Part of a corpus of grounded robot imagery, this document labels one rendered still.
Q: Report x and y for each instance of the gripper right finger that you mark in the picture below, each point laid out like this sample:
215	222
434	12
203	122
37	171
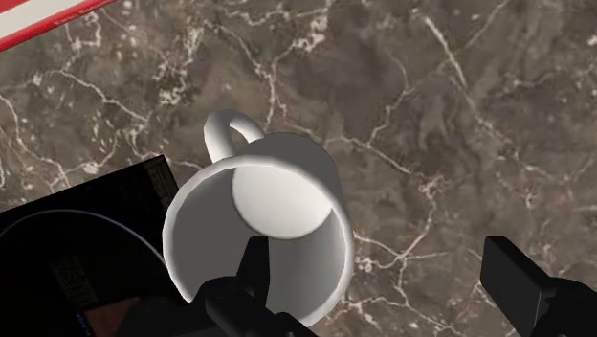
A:
527	284

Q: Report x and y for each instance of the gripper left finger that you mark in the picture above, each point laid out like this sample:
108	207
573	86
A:
247	298

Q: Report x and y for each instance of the white mug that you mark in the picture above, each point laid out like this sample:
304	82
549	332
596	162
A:
280	205

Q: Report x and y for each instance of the red and white box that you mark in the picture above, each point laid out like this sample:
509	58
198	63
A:
28	16

